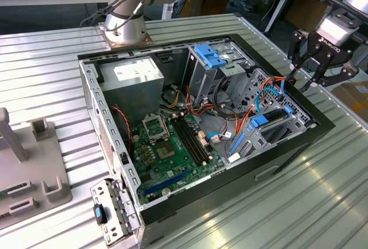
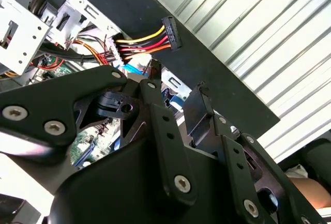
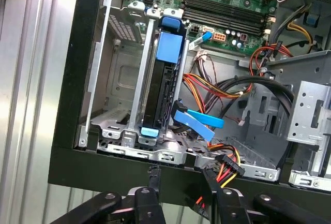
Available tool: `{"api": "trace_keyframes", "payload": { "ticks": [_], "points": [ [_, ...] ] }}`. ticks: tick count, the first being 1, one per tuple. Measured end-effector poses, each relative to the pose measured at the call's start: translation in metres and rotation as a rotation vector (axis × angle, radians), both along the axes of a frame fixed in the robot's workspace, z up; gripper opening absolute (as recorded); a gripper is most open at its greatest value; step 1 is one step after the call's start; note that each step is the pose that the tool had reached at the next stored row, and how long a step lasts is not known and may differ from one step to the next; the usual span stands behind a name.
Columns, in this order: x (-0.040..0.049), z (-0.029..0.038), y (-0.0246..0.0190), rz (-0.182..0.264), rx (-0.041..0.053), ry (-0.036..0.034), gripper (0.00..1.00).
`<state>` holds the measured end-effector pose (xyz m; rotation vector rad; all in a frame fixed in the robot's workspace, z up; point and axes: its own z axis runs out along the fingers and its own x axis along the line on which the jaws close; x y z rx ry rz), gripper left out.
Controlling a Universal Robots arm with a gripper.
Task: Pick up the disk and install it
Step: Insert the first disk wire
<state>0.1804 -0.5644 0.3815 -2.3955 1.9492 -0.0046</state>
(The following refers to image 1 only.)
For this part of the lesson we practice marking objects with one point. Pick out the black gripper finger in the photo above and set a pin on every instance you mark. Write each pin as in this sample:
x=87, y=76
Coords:
x=342, y=72
x=299, y=45

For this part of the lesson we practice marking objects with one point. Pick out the hard disk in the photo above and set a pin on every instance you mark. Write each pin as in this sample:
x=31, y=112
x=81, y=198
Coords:
x=258, y=122

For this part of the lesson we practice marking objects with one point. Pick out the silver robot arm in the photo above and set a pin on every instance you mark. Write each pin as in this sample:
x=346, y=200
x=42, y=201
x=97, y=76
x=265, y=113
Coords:
x=123, y=27

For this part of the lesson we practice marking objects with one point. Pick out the grey metal disk bay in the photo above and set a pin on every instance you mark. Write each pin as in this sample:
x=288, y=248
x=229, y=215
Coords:
x=258, y=141

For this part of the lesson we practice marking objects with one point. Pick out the brown cardboard box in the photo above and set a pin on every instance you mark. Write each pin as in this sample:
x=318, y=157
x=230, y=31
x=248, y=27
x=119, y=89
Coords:
x=304, y=13
x=353, y=102

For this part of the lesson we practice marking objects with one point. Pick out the blue plastic drive latch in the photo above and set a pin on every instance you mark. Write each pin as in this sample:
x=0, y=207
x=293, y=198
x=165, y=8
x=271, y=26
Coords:
x=207, y=55

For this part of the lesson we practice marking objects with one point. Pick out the grey metal drive cage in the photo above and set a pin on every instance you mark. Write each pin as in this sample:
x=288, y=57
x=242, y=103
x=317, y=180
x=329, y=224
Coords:
x=198, y=79

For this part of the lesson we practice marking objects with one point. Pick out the white paper label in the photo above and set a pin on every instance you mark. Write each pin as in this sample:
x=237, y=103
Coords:
x=233, y=157

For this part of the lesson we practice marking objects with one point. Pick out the black RAM slot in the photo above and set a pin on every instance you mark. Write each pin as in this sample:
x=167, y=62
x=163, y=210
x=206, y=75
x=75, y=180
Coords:
x=196, y=142
x=193, y=142
x=187, y=142
x=190, y=142

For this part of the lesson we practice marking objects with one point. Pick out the CPU socket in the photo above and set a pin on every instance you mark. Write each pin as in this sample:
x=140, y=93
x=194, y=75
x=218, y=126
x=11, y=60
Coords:
x=155, y=128

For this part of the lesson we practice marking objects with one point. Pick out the square dark chipset chip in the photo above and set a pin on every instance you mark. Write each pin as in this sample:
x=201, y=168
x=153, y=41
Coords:
x=166, y=150

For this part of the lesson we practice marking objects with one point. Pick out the grey power supply unit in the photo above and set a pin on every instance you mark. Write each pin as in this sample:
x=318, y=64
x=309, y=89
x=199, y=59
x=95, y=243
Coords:
x=130, y=93

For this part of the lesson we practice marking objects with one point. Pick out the black open PC case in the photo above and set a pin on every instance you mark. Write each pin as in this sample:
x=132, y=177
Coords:
x=201, y=194

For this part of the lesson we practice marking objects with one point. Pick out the green motherboard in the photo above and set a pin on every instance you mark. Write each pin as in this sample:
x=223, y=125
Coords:
x=169, y=168

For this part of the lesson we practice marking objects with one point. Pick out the blue expansion slot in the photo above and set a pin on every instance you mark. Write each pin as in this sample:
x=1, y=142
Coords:
x=166, y=182

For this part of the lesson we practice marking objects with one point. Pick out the round silver coin battery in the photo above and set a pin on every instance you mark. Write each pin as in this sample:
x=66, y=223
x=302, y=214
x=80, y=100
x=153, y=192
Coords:
x=166, y=192

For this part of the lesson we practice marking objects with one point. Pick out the grey metal slot retainer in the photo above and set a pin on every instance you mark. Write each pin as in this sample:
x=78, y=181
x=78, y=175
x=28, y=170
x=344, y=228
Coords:
x=107, y=185

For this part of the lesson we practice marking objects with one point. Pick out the black blue latch tab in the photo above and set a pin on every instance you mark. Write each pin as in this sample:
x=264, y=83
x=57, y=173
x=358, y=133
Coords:
x=99, y=214

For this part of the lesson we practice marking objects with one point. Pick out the grey parts rack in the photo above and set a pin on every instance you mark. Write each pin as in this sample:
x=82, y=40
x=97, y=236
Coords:
x=34, y=168

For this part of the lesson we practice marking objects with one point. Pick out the green RAM stick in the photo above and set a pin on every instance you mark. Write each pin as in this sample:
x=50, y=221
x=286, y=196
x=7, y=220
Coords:
x=5, y=195

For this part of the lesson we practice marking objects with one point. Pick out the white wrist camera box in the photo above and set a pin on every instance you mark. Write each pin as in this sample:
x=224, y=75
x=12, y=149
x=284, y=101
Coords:
x=335, y=30

